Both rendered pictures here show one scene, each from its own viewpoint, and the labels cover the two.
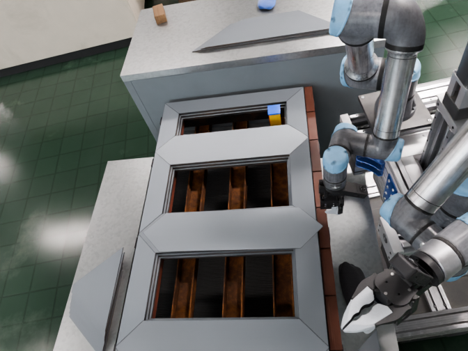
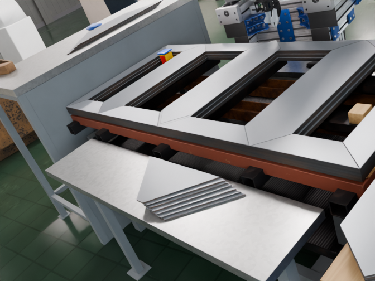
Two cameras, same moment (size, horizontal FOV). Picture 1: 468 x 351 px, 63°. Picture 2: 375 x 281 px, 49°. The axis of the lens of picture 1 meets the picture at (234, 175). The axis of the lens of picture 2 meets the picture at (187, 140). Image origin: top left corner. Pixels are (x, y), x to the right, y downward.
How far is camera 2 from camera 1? 1.66 m
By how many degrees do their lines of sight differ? 45
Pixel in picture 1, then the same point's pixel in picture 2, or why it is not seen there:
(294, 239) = (270, 50)
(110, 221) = (106, 174)
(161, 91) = (56, 97)
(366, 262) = not seen: hidden behind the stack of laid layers
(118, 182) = (77, 164)
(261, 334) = (327, 64)
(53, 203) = not seen: outside the picture
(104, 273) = (157, 172)
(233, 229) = (227, 75)
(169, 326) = (269, 110)
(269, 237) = (255, 59)
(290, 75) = (153, 40)
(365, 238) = not seen: hidden behind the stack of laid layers
